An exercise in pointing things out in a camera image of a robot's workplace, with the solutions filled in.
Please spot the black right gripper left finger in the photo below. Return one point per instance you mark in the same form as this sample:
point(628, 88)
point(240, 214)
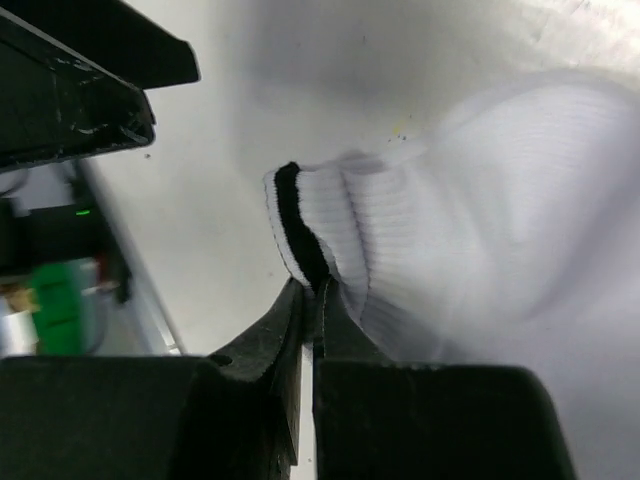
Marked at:
point(233, 414)

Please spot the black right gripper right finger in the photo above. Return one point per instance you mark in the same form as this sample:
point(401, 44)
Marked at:
point(380, 419)

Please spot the white sock black stripes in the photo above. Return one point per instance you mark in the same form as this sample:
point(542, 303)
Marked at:
point(507, 233)

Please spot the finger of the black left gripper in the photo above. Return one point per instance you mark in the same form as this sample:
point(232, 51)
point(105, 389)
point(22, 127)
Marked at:
point(57, 105)
point(116, 37)

